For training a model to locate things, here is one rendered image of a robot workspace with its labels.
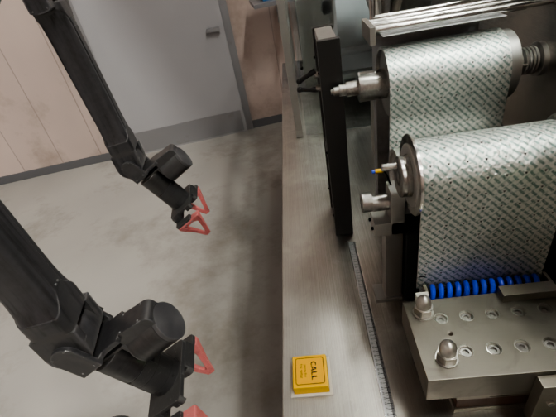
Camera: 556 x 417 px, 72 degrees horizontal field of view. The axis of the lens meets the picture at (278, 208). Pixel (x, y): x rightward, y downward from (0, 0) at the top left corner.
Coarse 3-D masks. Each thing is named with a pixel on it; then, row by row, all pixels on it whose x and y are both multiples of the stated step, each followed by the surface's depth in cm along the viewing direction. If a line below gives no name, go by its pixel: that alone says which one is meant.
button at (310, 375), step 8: (296, 360) 79; (304, 360) 79; (312, 360) 79; (320, 360) 78; (296, 368) 78; (304, 368) 78; (312, 368) 77; (320, 368) 77; (296, 376) 76; (304, 376) 76; (312, 376) 76; (320, 376) 76; (296, 384) 75; (304, 384) 75; (312, 384) 75; (320, 384) 74; (328, 384) 75; (296, 392) 75; (304, 392) 75; (312, 392) 75
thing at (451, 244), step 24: (432, 216) 66; (456, 216) 66; (480, 216) 66; (504, 216) 66; (528, 216) 66; (552, 216) 66; (432, 240) 70; (456, 240) 70; (480, 240) 70; (504, 240) 70; (528, 240) 69; (552, 240) 69; (432, 264) 73; (456, 264) 73; (480, 264) 73; (504, 264) 73; (528, 264) 73
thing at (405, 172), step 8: (400, 160) 67; (408, 160) 66; (400, 168) 66; (408, 168) 66; (400, 176) 67; (408, 176) 66; (400, 184) 68; (408, 184) 66; (400, 192) 69; (408, 192) 67
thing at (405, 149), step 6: (408, 144) 67; (402, 150) 71; (408, 150) 66; (414, 156) 64; (414, 162) 64; (414, 168) 64; (414, 174) 65; (414, 180) 65; (414, 186) 66; (414, 192) 66; (408, 198) 71; (414, 198) 67; (414, 204) 67
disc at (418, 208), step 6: (402, 138) 70; (408, 138) 66; (402, 144) 71; (414, 144) 64; (414, 150) 64; (420, 162) 62; (420, 168) 62; (420, 174) 62; (420, 180) 62; (420, 186) 63; (420, 192) 63; (420, 198) 63; (408, 204) 73; (420, 204) 64; (414, 210) 69; (420, 210) 65
